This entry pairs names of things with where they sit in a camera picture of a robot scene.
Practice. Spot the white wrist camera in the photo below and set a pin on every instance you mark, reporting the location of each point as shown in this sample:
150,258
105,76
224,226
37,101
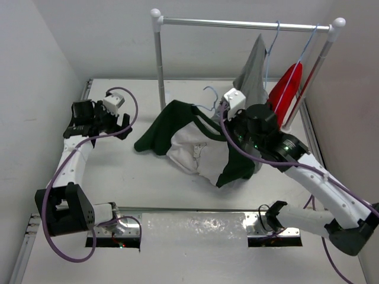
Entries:
113,103
235,101

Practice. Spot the shiny metal base plate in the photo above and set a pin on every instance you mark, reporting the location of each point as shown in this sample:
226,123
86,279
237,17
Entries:
230,224

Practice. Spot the green and white t shirt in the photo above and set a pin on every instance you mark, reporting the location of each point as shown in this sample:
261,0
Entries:
196,144

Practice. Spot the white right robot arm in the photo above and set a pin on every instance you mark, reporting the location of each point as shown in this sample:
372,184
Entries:
347,222

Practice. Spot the red t shirt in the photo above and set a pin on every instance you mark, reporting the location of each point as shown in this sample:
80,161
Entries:
289,94

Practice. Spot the grey t shirt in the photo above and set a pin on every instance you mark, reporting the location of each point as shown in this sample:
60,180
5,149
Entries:
250,83

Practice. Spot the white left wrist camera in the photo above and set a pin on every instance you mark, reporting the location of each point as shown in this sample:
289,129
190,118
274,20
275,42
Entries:
113,103

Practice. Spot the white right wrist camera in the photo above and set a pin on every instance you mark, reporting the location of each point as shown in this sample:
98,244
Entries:
235,101

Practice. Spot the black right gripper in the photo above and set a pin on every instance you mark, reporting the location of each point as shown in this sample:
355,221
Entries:
229,125

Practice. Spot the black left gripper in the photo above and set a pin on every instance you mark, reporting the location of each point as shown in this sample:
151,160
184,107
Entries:
101,111

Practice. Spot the aluminium table frame rail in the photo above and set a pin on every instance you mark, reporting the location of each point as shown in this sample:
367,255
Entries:
30,152

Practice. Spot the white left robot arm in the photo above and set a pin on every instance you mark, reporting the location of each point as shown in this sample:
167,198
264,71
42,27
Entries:
68,210

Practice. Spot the white metal clothes rack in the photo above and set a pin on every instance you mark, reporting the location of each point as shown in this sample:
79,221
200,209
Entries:
333,31

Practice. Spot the light blue hanger with red shirt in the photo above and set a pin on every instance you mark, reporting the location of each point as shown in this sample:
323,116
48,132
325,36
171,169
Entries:
295,67

